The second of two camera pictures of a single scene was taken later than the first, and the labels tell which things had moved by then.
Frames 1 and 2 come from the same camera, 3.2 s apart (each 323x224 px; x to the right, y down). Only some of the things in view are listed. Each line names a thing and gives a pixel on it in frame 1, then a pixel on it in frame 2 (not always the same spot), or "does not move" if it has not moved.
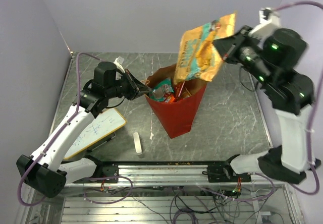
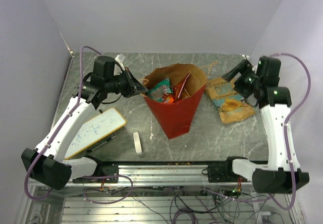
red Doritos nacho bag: x=178 y=90 does not move
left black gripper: x=136 y=87 does not move
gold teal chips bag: x=198 y=59 -> x=231 y=106
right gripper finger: x=224 y=46 -> x=246 y=66
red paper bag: x=177 y=117 does not move
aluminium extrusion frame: x=164 y=193 does not move
